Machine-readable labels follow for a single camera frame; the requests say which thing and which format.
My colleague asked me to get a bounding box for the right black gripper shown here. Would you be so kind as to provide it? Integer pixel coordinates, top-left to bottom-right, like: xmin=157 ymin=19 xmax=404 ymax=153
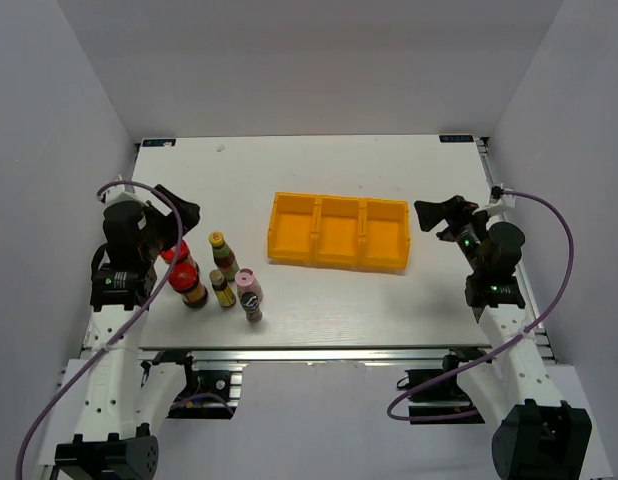
xmin=414 ymin=195 xmax=496 ymax=274

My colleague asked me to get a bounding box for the red-lid jar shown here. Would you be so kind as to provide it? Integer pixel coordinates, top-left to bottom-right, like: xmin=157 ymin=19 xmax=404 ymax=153
xmin=160 ymin=240 xmax=199 ymax=270
xmin=168 ymin=263 xmax=208 ymax=309

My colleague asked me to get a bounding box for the tall yellow-cap sauce bottle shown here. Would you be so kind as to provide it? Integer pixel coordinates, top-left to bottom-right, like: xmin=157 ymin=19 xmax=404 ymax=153
xmin=208 ymin=231 xmax=240 ymax=282

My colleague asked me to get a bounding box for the red-lid jar front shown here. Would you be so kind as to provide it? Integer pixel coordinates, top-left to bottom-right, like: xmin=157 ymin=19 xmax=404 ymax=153
xmin=168 ymin=263 xmax=208 ymax=309

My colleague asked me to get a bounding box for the pink-cap spice bottle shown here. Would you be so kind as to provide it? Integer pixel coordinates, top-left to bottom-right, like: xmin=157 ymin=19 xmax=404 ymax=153
xmin=235 ymin=268 xmax=264 ymax=301

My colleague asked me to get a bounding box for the small beige-cap sauce bottle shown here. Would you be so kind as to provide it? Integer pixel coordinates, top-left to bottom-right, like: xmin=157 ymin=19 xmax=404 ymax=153
xmin=209 ymin=269 xmax=236 ymax=308

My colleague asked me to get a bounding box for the black-cap spice bottle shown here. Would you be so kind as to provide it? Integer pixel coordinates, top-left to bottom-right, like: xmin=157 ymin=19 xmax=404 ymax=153
xmin=240 ymin=292 xmax=263 ymax=323

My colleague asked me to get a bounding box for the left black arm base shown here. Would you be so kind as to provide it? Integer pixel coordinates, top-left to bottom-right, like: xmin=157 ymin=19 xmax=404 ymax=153
xmin=140 ymin=350 xmax=239 ymax=420

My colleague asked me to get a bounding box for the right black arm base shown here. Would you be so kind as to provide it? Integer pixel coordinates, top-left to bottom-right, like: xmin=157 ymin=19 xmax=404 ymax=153
xmin=396 ymin=347 xmax=486 ymax=425

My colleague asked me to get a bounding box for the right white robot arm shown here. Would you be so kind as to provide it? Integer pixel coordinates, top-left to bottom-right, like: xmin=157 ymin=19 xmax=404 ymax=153
xmin=414 ymin=193 xmax=592 ymax=479

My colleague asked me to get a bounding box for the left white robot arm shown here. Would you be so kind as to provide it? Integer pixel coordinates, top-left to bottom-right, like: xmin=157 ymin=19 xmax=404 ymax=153
xmin=53 ymin=180 xmax=201 ymax=479

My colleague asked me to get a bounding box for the yellow three-compartment bin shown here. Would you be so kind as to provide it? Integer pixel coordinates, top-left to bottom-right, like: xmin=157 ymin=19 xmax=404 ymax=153
xmin=267 ymin=192 xmax=411 ymax=273

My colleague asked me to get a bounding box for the right blue table label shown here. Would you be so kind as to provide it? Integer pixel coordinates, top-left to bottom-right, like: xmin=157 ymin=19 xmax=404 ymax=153
xmin=438 ymin=134 xmax=475 ymax=143

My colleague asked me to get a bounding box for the blue table label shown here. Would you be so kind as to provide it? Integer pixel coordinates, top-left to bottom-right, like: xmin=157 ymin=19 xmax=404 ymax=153
xmin=438 ymin=134 xmax=475 ymax=143
xmin=141 ymin=138 xmax=176 ymax=148

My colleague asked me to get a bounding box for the left blue table label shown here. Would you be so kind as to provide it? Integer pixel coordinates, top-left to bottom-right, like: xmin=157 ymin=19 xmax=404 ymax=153
xmin=141 ymin=138 xmax=176 ymax=148

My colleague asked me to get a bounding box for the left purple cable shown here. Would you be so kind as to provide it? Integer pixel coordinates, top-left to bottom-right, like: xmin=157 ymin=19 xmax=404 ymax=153
xmin=14 ymin=180 xmax=186 ymax=480

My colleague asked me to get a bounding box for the purple cable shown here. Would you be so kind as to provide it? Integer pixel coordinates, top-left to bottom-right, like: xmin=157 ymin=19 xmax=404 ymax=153
xmin=14 ymin=180 xmax=186 ymax=480
xmin=386 ymin=188 xmax=576 ymax=424

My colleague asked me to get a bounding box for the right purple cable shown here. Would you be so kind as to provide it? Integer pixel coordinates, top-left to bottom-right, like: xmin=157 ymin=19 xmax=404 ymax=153
xmin=386 ymin=188 xmax=576 ymax=424

